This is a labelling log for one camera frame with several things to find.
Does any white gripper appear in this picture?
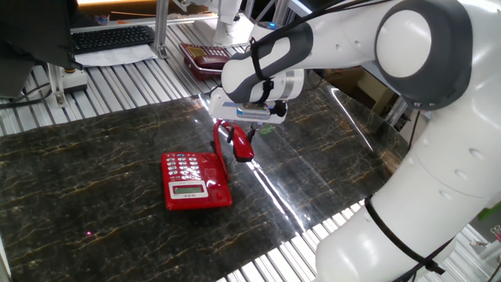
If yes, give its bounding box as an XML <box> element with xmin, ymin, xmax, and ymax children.
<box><xmin>208</xmin><ymin>86</ymin><xmax>289</xmax><ymax>144</ymax></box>

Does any red telephone cord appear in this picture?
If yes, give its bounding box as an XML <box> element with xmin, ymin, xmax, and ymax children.
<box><xmin>213</xmin><ymin>119</ymin><xmax>236</xmax><ymax>181</ymax></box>

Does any dark red telephone handset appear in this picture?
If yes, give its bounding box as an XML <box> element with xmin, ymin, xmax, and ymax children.
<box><xmin>194</xmin><ymin>54</ymin><xmax>232</xmax><ymax>74</ymax></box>

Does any dark red telephone base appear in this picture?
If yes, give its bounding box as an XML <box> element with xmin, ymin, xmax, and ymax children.
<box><xmin>178</xmin><ymin>42</ymin><xmax>232</xmax><ymax>81</ymax></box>

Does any white machine base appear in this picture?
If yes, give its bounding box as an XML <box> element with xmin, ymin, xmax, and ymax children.
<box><xmin>211</xmin><ymin>0</ymin><xmax>244</xmax><ymax>45</ymax></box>

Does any brown cardboard box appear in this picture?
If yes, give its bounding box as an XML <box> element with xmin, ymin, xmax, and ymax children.
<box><xmin>324</xmin><ymin>68</ymin><xmax>396</xmax><ymax>118</ymax></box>

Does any white paper sheet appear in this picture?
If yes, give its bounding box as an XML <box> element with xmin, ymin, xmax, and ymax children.
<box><xmin>74</xmin><ymin>43</ymin><xmax>159</xmax><ymax>68</ymax></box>

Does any dark marble pattern mat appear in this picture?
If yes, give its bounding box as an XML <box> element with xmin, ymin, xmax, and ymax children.
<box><xmin>0</xmin><ymin>72</ymin><xmax>411</xmax><ymax>282</ymax></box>

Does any aluminium profile strut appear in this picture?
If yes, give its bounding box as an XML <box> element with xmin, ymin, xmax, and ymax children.
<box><xmin>385</xmin><ymin>92</ymin><xmax>411</xmax><ymax>127</ymax></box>

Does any black computer keyboard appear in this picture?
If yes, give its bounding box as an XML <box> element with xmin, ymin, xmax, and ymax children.
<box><xmin>70</xmin><ymin>25</ymin><xmax>157</xmax><ymax>56</ymax></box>

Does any wooden desk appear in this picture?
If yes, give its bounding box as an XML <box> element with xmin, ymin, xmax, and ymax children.
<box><xmin>76</xmin><ymin>0</ymin><xmax>220</xmax><ymax>21</ymax></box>

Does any black computer monitor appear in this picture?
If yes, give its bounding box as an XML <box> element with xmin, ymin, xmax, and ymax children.
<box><xmin>0</xmin><ymin>0</ymin><xmax>84</xmax><ymax>99</ymax></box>

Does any green plastic item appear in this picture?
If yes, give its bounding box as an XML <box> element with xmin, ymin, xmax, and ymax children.
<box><xmin>476</xmin><ymin>200</ymin><xmax>501</xmax><ymax>221</ymax></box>

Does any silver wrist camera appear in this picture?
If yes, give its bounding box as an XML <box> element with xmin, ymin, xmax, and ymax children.
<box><xmin>236</xmin><ymin>102</ymin><xmax>272</xmax><ymax>121</ymax></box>

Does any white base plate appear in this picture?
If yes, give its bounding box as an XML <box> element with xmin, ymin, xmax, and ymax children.
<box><xmin>193</xmin><ymin>14</ymin><xmax>255</xmax><ymax>49</ymax></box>

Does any aluminium profile post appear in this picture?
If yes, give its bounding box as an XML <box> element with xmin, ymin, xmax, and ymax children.
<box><xmin>151</xmin><ymin>0</ymin><xmax>171</xmax><ymax>60</ymax></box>
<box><xmin>272</xmin><ymin>0</ymin><xmax>293</xmax><ymax>24</ymax></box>

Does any aluminium profile rail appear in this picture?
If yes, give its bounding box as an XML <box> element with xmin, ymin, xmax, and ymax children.
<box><xmin>70</xmin><ymin>13</ymin><xmax>220</xmax><ymax>34</ymax></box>

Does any aluminium bracket leg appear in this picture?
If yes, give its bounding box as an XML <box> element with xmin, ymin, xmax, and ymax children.
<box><xmin>46</xmin><ymin>62</ymin><xmax>67</xmax><ymax>109</ymax></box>

